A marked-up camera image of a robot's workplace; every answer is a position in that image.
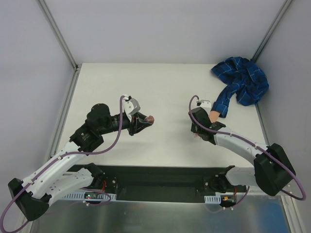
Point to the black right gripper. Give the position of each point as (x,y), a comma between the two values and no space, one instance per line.
(202,120)

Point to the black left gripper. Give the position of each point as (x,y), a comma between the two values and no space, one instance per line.
(131,124)

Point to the red nail polish bottle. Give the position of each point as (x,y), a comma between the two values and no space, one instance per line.
(149,119)

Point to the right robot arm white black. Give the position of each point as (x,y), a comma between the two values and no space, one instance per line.
(270,168)

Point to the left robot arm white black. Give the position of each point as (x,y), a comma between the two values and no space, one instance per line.
(36,193)

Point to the mannequin hand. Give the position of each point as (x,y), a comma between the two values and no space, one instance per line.
(213,116)

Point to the blue plaid shirt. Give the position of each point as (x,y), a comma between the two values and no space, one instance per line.
(243,78)

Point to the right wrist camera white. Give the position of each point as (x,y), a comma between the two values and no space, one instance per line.
(205,104)

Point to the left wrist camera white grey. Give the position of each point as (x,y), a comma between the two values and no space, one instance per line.
(130,105)

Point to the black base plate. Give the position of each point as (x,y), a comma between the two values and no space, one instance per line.
(160,184)

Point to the white cable duct right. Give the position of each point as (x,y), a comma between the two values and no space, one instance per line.
(216,199)

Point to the white cable duct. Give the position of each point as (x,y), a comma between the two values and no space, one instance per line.
(88,196)
(216,199)

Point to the white cable duct left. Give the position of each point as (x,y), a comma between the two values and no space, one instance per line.
(88,196)

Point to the aluminium rail right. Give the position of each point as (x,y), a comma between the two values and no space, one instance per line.
(255,190)

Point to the right aluminium frame post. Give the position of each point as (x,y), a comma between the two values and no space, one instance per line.
(272,28)

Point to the aluminium frame post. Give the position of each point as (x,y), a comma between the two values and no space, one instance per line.
(57,33)
(272,28)

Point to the left aluminium frame post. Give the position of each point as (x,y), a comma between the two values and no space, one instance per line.
(57,33)

